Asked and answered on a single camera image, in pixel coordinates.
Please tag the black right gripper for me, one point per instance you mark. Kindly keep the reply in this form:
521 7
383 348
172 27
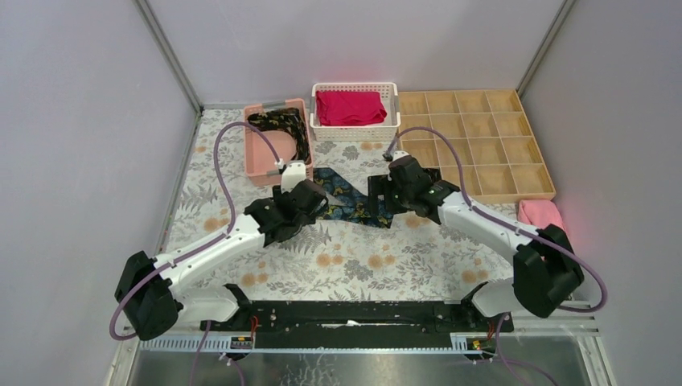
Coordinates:
381 185

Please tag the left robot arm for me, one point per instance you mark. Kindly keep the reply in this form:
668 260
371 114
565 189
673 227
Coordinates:
155 293

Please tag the pink folded cloth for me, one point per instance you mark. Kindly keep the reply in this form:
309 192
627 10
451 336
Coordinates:
540 213

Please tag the pink plastic basket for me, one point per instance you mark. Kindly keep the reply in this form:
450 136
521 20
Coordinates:
263 150

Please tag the white slotted cable duct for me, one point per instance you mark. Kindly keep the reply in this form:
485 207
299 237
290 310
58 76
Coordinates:
187 343

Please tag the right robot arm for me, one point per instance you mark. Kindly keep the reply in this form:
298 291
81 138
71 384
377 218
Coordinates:
544 272

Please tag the white plastic basket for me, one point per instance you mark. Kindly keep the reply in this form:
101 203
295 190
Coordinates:
385 131

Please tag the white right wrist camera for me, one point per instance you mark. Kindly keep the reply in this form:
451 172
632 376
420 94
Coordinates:
395 155

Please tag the blue floral necktie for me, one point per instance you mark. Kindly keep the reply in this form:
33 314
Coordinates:
346 203

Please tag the black gold necktie in basket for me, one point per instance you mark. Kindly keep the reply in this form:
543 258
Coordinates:
287 120

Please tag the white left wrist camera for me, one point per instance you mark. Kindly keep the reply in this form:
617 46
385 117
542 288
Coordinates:
292 173

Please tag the wooden compartment tray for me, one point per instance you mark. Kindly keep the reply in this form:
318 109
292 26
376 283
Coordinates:
479 139

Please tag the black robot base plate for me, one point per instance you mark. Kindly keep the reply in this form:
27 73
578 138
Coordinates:
357 325

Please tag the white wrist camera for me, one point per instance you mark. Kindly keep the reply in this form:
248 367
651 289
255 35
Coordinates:
395 155
292 173

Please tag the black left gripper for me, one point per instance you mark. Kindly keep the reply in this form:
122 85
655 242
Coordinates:
310 197

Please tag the red folded cloth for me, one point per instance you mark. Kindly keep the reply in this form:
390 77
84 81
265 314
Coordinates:
349 108

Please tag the floral table mat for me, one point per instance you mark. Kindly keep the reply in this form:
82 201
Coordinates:
413 260

